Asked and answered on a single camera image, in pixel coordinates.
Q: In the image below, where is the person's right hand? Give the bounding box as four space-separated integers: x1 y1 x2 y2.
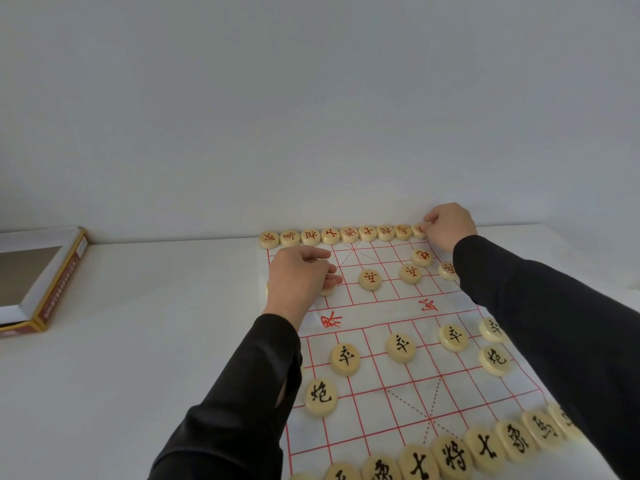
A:
422 202 479 256

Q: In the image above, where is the person's left hand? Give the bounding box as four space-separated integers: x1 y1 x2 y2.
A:
263 245 345 332

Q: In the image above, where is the red grid xiangqi board sheet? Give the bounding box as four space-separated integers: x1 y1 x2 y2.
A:
256 233 601 480

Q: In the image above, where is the white cardboard box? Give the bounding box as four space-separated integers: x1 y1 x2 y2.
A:
0 226 89 339

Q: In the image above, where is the person's right forearm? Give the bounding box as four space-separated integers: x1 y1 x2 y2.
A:
453 234 640 480

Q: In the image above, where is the person's left forearm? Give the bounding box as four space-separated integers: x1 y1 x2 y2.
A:
149 313 305 480

